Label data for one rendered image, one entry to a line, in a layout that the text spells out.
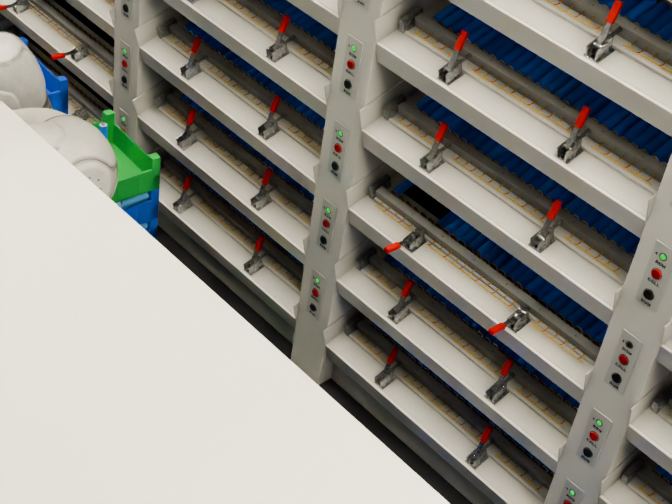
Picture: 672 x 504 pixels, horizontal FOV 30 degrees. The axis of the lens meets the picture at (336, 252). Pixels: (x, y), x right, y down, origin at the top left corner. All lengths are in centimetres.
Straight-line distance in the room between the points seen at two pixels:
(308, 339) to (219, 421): 237
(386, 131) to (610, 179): 51
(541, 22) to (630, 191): 30
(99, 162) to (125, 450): 127
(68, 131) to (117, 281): 126
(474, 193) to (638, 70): 44
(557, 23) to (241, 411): 166
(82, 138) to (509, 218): 85
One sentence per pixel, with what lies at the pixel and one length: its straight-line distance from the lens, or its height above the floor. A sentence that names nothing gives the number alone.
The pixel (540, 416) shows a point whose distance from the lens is 239.
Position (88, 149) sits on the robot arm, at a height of 105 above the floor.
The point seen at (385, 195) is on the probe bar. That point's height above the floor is 55.
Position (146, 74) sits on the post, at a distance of 296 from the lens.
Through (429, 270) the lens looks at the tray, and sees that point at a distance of 236.
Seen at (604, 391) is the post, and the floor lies 53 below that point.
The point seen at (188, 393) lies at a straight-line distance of 39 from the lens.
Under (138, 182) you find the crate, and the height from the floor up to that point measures 43.
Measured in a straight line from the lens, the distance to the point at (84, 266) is 43.
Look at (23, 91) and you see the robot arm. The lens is 220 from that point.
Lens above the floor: 201
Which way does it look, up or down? 40 degrees down
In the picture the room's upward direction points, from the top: 9 degrees clockwise
